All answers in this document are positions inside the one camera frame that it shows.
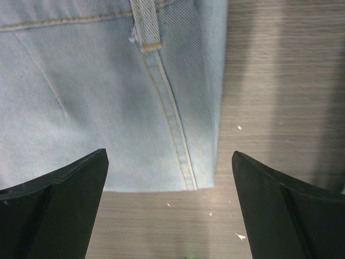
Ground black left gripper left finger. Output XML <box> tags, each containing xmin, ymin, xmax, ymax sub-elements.
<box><xmin>1</xmin><ymin>149</ymin><xmax>109</xmax><ymax>259</ymax></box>

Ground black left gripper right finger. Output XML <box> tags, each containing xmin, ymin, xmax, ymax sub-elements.
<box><xmin>232</xmin><ymin>151</ymin><xmax>344</xmax><ymax>259</ymax></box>

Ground light blue jeans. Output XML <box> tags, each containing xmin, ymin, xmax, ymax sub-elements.
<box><xmin>1</xmin><ymin>1</ymin><xmax>228</xmax><ymax>192</ymax></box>

